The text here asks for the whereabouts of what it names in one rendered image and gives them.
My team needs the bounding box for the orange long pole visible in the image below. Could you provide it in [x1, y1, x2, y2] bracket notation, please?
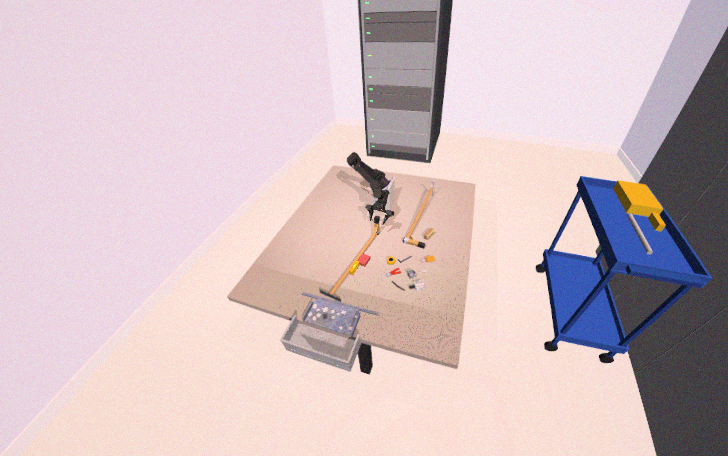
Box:
[319, 216, 380, 302]

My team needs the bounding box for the red square tile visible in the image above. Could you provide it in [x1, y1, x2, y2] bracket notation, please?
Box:
[358, 254, 371, 267]

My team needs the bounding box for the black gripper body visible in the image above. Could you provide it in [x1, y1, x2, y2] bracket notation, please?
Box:
[365, 199, 394, 216]

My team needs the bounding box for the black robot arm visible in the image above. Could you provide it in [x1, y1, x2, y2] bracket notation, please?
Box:
[346, 152, 391, 211]

